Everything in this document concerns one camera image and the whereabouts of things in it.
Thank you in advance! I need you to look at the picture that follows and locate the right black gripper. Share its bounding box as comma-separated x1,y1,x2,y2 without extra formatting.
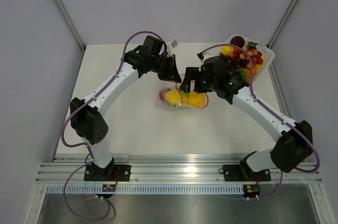
180,67,218,94

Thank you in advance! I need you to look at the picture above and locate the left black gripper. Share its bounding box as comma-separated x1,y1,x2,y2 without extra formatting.
151,54,182,83

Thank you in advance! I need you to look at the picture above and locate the yellow lemon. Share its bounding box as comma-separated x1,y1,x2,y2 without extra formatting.
187,92,206,108

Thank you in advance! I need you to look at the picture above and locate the green cabbage-like vegetable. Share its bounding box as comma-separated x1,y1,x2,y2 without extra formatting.
180,90,190,98

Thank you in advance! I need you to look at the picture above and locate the red apple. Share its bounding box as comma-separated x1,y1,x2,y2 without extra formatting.
158,88,170,102

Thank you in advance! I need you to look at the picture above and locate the yellow mango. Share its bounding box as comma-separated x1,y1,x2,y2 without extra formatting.
165,90,182,106

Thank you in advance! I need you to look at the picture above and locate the clear zip bag orange zipper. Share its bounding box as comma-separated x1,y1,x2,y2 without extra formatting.
155,83,210,110

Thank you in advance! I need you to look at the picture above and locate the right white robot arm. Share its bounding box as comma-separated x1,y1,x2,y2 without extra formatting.
180,57,314,180

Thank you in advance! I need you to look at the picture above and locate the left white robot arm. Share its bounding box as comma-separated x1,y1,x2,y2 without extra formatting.
70,35,181,182

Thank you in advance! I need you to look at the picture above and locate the small yellow pear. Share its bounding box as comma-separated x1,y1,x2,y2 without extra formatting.
221,46,234,56

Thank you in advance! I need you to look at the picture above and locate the green leafy orange vegetable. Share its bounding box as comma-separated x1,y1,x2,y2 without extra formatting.
231,68,251,82

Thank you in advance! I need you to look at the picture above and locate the dark red plum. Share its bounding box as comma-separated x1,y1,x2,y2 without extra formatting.
230,35,245,48

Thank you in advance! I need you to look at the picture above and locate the strawberry cluster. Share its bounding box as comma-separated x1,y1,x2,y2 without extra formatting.
229,45,265,69

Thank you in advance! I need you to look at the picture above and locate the white plastic fruit basket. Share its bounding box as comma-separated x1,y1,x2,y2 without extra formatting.
217,34,275,83

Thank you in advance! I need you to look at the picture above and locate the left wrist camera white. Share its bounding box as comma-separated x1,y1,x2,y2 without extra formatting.
166,39,178,49

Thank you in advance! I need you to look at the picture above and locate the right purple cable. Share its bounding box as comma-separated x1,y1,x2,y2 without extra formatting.
197,44,321,201

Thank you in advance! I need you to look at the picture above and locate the purple cable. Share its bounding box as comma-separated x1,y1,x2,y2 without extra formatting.
197,44,321,201
61,31,166,220

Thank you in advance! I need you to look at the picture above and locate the right aluminium frame post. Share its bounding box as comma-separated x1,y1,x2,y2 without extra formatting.
266,0,316,50

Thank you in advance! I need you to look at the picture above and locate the aluminium frame post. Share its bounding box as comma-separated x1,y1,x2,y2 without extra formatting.
53,0,86,54
266,0,316,50

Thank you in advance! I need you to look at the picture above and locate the left aluminium frame post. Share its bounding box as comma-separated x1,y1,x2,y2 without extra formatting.
53,0,86,54

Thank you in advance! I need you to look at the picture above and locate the aluminium mounting rail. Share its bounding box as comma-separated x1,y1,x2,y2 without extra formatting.
35,154,323,184

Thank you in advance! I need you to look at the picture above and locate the white slotted cable duct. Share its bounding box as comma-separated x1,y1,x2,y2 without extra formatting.
46,184,244,195

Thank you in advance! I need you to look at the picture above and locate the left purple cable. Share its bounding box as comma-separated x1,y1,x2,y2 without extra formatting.
61,31,166,220

